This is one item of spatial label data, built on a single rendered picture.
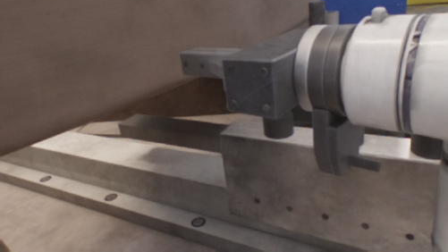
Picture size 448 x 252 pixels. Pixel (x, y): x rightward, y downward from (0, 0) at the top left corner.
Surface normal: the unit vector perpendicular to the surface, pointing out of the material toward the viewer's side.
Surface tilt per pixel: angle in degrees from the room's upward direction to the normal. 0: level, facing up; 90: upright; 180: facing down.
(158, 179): 71
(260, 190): 90
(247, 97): 90
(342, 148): 90
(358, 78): 80
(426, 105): 103
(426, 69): 66
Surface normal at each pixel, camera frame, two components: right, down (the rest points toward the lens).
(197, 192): -0.50, 0.05
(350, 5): -0.51, 0.36
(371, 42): -0.51, -0.39
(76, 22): 0.76, 0.15
